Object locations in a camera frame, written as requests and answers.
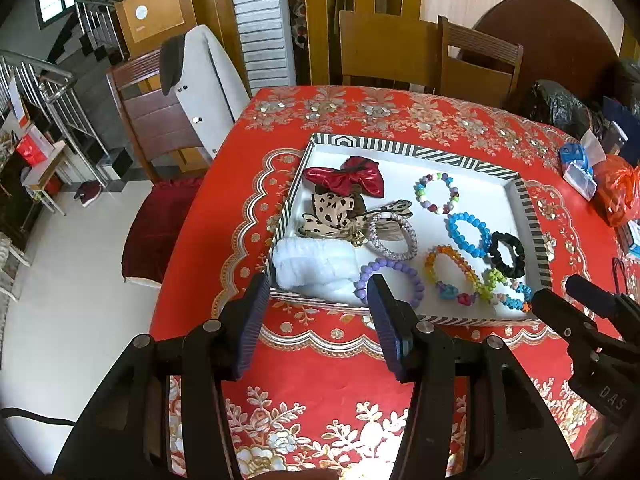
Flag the dark cloth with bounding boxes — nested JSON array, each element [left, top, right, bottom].
[[160, 35, 188, 96]]

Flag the dark wooden chair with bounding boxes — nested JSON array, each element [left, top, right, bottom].
[[106, 50, 216, 183]]

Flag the dark red slippers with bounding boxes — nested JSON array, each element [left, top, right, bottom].
[[74, 182, 103, 206]]

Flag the white coat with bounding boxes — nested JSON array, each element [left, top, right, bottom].
[[172, 25, 251, 156]]

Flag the light wooden chair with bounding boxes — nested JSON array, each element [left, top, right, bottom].
[[339, 10, 443, 93], [437, 15, 525, 108]]

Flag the orange bead bracelet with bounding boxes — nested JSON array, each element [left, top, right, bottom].
[[425, 245, 481, 307]]

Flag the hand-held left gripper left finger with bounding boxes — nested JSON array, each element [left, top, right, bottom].
[[52, 272, 272, 480]]

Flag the blue tissue pack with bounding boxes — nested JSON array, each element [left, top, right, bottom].
[[559, 130, 608, 201]]

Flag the purple bead bracelet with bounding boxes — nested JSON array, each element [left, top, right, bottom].
[[353, 257, 426, 308]]

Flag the metal stair railing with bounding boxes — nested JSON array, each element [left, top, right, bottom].
[[0, 50, 108, 188]]

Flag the striped white tray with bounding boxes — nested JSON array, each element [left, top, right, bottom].
[[267, 132, 553, 328]]

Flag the white slatted panel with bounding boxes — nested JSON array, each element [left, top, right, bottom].
[[227, 0, 298, 96]]

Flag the red floral tablecloth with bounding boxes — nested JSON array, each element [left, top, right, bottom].
[[150, 85, 640, 480]]

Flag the multicolour bead bracelet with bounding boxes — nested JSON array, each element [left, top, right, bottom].
[[413, 172, 460, 216]]

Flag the orange plastic bag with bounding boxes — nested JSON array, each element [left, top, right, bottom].
[[595, 155, 640, 228]]

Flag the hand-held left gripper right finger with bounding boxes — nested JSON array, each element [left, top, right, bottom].
[[366, 274, 581, 480]]

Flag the leopard print hair bow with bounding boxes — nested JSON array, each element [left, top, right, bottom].
[[350, 200, 415, 249]]

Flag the silver rhinestone bracelet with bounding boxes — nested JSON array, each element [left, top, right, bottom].
[[369, 211, 418, 262]]

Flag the round dark wooden tabletop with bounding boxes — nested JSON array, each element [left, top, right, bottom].
[[460, 0, 626, 106]]

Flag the small side table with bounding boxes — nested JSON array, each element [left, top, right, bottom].
[[22, 140, 68, 216]]

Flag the dark red seat cushion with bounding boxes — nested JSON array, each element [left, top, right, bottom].
[[121, 177, 203, 288]]

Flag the blue white box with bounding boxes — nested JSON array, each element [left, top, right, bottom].
[[624, 221, 640, 261]]

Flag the black cable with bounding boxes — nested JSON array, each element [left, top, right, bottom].
[[0, 406, 77, 429]]

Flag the black scrunchie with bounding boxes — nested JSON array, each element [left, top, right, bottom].
[[487, 231, 527, 279]]

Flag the red box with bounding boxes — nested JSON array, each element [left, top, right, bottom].
[[15, 137, 43, 166]]

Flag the white fluffy scrunchie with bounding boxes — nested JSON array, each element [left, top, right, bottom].
[[271, 237, 368, 306]]

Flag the black plastic bag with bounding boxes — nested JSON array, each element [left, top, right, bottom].
[[515, 79, 606, 141]]

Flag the green blue bead bracelet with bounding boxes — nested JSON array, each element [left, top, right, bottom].
[[477, 268, 533, 313]]

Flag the leopard print bow hair clip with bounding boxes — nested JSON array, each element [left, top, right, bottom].
[[300, 191, 368, 238]]

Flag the shiny red bow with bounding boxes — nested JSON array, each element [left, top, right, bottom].
[[302, 156, 386, 199]]

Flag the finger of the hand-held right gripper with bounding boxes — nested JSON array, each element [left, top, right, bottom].
[[565, 274, 629, 319], [531, 287, 599, 346]]

